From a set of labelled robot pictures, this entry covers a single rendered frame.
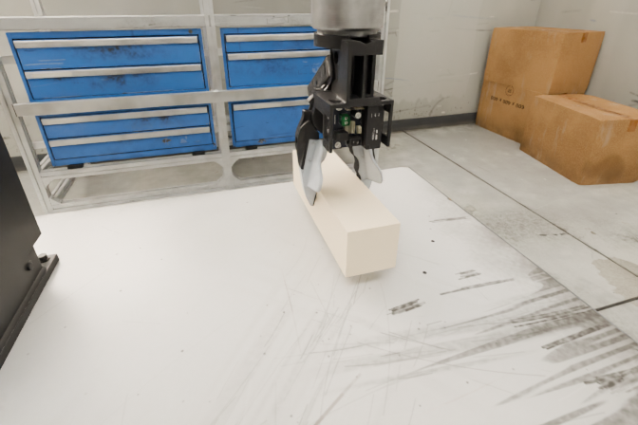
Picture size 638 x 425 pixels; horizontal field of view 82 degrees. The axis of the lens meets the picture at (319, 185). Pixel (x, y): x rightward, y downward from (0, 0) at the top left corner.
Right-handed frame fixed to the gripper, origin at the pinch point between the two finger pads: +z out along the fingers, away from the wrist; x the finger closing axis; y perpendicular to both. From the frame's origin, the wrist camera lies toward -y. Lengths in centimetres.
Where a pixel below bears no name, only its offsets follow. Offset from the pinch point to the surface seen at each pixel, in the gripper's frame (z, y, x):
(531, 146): 70, -147, 200
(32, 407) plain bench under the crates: 6.3, 17.0, -31.9
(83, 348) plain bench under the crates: 6.3, 11.8, -29.4
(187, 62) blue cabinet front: 2, -139, -20
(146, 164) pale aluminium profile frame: 48, -137, -46
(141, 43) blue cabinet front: -6, -138, -37
